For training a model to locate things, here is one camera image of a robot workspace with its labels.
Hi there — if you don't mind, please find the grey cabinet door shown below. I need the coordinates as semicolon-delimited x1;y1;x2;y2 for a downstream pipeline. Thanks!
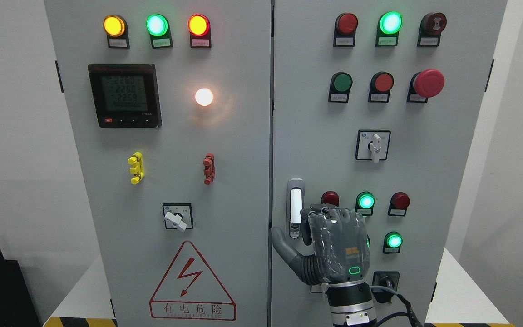
45;0;272;327
271;0;507;327

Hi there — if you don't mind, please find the black digital power meter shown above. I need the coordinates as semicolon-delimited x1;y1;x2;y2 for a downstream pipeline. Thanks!
88;64;162;128

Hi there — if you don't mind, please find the dark red light middle left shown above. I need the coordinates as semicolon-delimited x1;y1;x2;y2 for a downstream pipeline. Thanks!
321;190;340;207

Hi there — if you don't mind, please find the red push button upper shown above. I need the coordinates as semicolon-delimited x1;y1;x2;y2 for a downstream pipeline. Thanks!
369;72;394;102

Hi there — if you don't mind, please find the green lit light middle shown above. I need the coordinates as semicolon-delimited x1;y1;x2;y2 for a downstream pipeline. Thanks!
355;191;375;217

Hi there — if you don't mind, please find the green indicator light left door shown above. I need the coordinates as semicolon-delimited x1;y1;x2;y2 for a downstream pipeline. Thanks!
146;13;173;49

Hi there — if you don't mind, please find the white selector switch upper right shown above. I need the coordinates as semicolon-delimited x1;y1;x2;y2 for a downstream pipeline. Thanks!
355;129;391;163

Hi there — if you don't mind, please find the red indicator light top right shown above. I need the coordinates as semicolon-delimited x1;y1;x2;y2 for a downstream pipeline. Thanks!
333;12;358;47

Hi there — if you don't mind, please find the white lit indicator light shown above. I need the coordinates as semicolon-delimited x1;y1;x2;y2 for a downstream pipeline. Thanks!
195;88;214;106

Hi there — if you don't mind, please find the silver door handle lock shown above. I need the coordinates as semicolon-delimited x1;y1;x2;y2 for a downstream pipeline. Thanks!
286;178;305;239

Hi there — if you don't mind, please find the green lit light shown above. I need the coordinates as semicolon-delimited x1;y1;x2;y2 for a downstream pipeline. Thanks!
355;191;375;217
383;231;403;254
375;11;403;46

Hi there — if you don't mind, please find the red electric hazard sticker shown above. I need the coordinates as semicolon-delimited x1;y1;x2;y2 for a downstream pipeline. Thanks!
149;241;237;321

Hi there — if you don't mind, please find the dark red light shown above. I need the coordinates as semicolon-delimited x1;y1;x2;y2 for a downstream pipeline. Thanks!
388;191;410;217
321;190;340;207

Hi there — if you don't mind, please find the green lit light lower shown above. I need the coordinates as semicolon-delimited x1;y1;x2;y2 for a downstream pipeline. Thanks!
383;231;403;254

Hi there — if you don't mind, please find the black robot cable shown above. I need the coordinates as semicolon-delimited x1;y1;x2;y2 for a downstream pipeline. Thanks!
370;282;425;327

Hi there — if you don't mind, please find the white selector switch left door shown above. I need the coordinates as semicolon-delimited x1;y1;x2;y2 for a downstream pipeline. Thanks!
162;203;194;232

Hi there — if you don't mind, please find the red emergency stop button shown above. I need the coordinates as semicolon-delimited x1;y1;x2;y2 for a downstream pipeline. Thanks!
406;69;445;103

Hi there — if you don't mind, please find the red lit indicator light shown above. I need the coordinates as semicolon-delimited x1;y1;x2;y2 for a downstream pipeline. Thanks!
187;13;212;48

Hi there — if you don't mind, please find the yellow terminal connector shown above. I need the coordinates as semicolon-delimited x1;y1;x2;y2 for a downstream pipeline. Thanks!
128;152;145;185

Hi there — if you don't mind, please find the small white selector switch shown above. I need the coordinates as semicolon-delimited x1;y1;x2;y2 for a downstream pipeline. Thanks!
310;283;328;295

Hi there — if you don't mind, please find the red terminal connector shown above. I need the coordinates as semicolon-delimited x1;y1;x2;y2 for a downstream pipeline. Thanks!
202;153;216;185

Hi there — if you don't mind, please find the white table under cabinet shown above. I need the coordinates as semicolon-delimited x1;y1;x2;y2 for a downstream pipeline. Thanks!
44;250;511;327

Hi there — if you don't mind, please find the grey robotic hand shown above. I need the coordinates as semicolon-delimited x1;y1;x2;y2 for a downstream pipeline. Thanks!
271;203;370;285

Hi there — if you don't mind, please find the grey left cabinet door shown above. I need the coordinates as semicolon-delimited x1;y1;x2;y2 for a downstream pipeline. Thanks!
45;0;272;327

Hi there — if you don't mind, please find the green lit light top right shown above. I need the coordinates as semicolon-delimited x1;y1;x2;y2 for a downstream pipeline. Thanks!
375;11;403;46

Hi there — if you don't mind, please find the black box with antenna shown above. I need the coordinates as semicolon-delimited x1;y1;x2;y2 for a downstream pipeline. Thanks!
0;248;41;327

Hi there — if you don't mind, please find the dark red light middle right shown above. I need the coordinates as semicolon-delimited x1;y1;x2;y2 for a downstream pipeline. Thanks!
388;191;410;217

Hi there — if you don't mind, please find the yellow indicator light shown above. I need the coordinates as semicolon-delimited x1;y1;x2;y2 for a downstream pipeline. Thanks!
103;15;129;49

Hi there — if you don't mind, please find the green push button upper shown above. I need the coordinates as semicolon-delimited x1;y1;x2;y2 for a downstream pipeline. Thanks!
328;72;353;103

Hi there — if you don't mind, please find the black rotary knob switch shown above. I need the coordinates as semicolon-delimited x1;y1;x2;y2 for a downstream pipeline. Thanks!
372;271;400;303

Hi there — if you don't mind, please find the grey right cabinet door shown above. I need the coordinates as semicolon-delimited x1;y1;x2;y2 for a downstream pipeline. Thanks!
271;0;507;327

